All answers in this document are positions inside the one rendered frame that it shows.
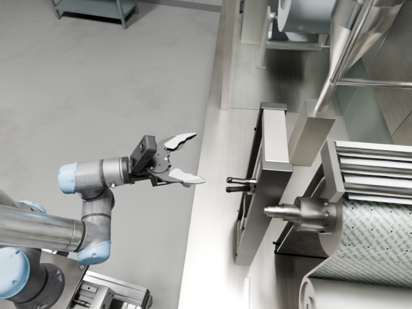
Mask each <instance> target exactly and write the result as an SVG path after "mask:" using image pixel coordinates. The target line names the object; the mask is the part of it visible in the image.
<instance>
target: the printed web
mask: <svg viewBox="0 0 412 309"><path fill-rule="evenodd" d="M325 182H326V181H325V177H323V178H322V179H321V181H320V182H319V184H318V185H317V187H316V189H315V190H314V192H313V194H312V195H311V197H317V198H319V195H320V193H321V190H322V187H323V186H324V184H325ZM340 199H341V207H342V227H341V236H340V240H339V243H338V246H337V249H336V250H335V252H334V253H333V254H332V255H331V256H329V255H327V254H326V252H325V251H324V250H323V248H322V245H321V242H320V240H319V235H318V233H312V232H300V231H296V230H295V229H294V225H292V228H291V229H290V230H289V232H288V234H287V235H286V237H285V238H284V240H283V242H282V243H281V245H280V247H279V248H278V250H277V253H286V254H298V255H304V256H316V257H322V258H327V259H326V260H325V261H323V262H322V263H320V265H318V266H317V267H315V268H314V269H313V270H312V271H311V272H309V273H308V274H306V275H305V276H304V278H306V277H307V278H319V279H325V280H335V281H347V282H353V283H364V284H375V285H382V286H392V287H398V288H410V289H412V205H411V204H398V203H390V202H377V201H370V200H356V199H349V197H348V192H345V193H344V194H343V195H342V196H341V198H340ZM304 278H303V279H304Z"/></svg>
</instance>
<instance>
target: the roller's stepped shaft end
mask: <svg viewBox="0 0 412 309"><path fill-rule="evenodd" d="M264 213H265V214H267V216H272V217H273V218H278V219H281V220H282V221H291V222H298V219H299V206H298V205H296V204H282V205H277V204H274V205H268V206H267V207H264Z"/></svg>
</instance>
